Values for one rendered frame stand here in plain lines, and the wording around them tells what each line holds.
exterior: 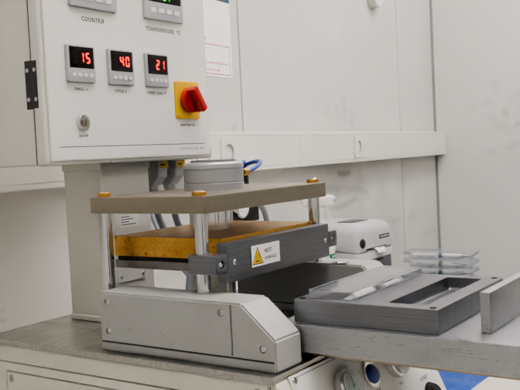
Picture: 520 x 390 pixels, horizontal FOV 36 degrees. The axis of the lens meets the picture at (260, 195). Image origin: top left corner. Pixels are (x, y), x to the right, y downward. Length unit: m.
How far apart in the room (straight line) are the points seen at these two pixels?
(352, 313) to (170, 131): 0.46
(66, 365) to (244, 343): 0.27
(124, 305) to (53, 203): 0.58
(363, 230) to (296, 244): 1.02
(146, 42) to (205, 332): 0.46
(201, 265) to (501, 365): 0.33
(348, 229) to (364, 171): 0.78
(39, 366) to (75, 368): 0.07
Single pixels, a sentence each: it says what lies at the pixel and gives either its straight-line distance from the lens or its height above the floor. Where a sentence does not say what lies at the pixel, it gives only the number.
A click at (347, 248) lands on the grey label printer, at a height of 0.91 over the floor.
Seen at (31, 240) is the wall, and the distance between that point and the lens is 1.45.
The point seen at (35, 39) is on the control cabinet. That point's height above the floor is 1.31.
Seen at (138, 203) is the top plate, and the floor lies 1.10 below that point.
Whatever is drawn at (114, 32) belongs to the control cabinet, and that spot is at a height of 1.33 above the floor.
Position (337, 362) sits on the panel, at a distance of 0.91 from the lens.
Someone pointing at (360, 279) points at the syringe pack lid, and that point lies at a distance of 0.92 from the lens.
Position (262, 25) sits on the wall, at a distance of 2.18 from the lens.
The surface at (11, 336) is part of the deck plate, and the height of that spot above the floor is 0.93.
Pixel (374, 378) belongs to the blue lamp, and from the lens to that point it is 0.94.
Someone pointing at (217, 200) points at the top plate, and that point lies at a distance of 0.89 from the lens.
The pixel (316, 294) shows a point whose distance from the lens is 0.86.
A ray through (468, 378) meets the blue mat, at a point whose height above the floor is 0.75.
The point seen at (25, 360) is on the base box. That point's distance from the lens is 1.07.
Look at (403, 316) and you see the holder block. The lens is 0.81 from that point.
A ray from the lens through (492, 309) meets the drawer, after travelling 0.81.
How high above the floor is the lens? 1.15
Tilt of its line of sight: 3 degrees down
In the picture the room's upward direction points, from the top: 3 degrees counter-clockwise
